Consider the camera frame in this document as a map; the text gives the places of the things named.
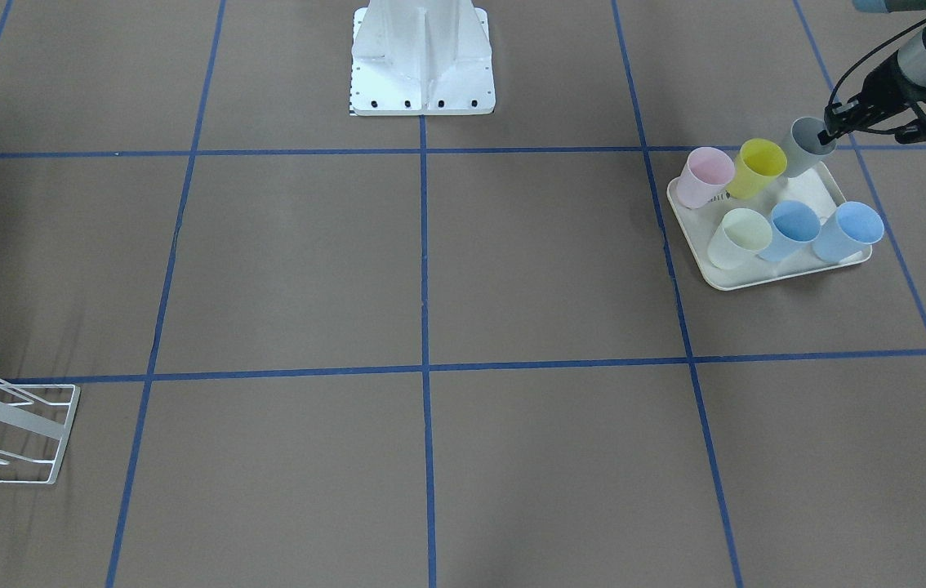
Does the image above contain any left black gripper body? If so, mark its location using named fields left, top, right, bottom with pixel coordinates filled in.
left=839, top=57, right=926, bottom=145

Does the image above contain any grey plastic cup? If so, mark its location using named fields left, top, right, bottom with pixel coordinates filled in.
left=780, top=116, right=836, bottom=179

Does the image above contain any yellow plastic cup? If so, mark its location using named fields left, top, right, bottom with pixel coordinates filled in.
left=727, top=138, right=788, bottom=200

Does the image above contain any pink plastic cup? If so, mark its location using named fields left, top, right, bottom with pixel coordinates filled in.
left=674, top=146, right=735, bottom=209

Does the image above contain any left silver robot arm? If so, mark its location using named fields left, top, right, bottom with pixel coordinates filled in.
left=817, top=1, right=926, bottom=145

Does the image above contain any light blue cup middle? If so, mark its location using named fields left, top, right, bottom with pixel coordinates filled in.
left=755, top=200, right=821, bottom=263

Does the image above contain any light blue cup near corner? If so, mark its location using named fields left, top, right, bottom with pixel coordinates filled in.
left=812, top=202, right=885, bottom=263

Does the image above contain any cream white cup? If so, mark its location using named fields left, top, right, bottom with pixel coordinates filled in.
left=708, top=208, right=773, bottom=270

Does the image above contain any white plastic serving tray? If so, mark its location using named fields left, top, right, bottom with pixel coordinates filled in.
left=667, top=163, right=877, bottom=291

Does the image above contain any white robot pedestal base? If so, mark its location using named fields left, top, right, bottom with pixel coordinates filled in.
left=349, top=1, right=496, bottom=117

